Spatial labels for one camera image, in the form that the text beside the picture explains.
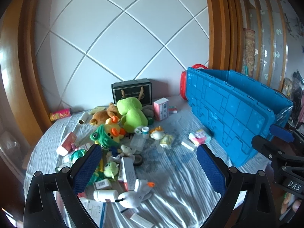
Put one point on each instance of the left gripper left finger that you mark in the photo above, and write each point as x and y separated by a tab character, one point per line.
41	209

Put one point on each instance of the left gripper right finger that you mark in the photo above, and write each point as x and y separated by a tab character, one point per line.
258	207

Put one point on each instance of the pink white tissue packet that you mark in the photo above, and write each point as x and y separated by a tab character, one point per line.
199	137

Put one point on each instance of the white goose plush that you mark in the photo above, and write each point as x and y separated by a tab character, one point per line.
133	198

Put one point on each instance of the small white bear plush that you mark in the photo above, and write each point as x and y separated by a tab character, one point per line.
127	151

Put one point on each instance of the cream plush with orange bow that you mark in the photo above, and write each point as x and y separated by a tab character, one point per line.
157	133

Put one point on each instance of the small white teal-label bottle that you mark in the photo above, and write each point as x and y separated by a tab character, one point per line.
145	132

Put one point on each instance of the blue white medicine box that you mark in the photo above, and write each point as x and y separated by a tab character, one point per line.
97	211

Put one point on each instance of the large white pill bottle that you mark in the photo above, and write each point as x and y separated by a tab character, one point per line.
104	195

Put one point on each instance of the barcode white small box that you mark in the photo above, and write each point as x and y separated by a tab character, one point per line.
104	184

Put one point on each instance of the blue plastic storage crate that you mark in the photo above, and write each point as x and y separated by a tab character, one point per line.
235	108

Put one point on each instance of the yellow plastic clip toy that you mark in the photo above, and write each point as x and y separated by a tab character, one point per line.
101	165

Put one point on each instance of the small green frog plush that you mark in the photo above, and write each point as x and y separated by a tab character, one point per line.
111	169

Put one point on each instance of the small white flat box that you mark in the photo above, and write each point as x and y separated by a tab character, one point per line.
189	145

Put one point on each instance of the red snack can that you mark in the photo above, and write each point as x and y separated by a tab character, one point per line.
54	116

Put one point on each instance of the rolled patterned carpet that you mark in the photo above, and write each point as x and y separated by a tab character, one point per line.
248	53

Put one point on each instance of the white paper roll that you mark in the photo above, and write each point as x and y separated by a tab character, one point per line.
84	116

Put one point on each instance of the yellow duck plush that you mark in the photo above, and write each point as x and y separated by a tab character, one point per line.
114	130

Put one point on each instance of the brown bear plush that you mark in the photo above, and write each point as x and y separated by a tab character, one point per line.
101	116

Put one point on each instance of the black tape roll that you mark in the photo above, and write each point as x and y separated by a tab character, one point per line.
137	160

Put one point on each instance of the clear plastic floss box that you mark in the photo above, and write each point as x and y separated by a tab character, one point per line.
138	141

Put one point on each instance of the small red white box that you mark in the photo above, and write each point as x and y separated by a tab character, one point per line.
172	109

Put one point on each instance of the red plastic case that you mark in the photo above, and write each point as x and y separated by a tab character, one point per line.
183	80

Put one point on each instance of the large green plush toy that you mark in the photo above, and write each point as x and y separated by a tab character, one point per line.
132	116

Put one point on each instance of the pink tissue pack box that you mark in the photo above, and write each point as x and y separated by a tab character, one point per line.
161	109

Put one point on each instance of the green tin can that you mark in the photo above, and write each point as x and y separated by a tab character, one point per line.
150	120

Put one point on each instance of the grey fluffy plush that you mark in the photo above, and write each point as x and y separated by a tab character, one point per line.
148	111

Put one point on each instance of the black gift bag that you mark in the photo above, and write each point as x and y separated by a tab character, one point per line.
139	88

